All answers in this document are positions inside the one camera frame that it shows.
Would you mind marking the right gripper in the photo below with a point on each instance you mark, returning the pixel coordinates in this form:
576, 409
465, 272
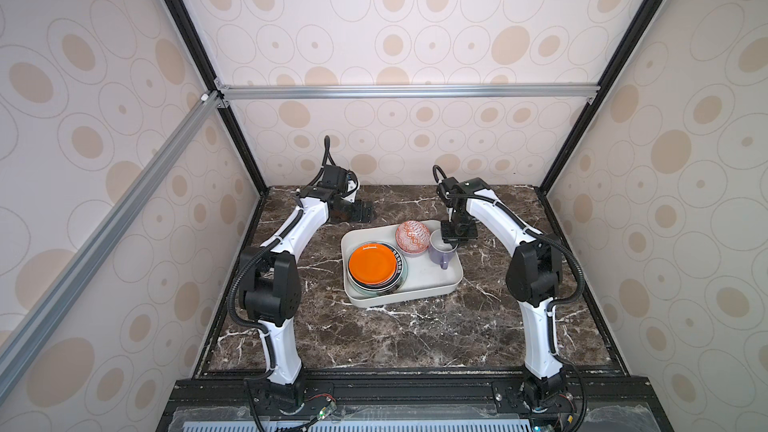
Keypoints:
471, 234

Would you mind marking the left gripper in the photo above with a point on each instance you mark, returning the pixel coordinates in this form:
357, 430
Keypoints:
358, 216

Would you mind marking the purple mug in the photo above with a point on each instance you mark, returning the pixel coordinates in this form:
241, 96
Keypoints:
440, 252

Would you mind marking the purple bowl patterned inside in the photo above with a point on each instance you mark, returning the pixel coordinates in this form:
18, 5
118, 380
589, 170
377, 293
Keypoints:
412, 237

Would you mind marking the white plastic bin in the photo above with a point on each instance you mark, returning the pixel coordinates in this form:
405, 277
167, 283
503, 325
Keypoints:
420, 277

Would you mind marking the black round plate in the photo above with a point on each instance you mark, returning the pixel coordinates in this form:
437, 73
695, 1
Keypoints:
390, 282

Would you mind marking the mint green flower plate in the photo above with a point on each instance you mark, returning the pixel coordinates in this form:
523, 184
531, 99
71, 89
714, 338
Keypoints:
403, 270

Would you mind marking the orange bowl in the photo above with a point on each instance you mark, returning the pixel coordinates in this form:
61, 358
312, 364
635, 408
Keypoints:
372, 264

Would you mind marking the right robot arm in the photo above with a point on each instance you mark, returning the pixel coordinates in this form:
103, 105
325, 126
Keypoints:
542, 273

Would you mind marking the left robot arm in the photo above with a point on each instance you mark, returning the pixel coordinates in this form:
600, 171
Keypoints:
266, 291

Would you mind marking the horizontal aluminium rail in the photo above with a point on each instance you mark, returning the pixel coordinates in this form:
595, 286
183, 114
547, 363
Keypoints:
439, 91

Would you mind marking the black frame post left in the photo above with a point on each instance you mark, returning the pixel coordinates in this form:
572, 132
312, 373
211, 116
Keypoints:
202, 63

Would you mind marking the black frame post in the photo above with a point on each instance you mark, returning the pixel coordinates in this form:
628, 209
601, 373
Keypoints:
641, 21
202, 63

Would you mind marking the black frame post right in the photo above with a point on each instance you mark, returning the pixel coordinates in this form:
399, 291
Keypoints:
641, 21

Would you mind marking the left diagonal aluminium rail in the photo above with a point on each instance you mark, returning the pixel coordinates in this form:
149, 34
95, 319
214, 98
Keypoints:
40, 323

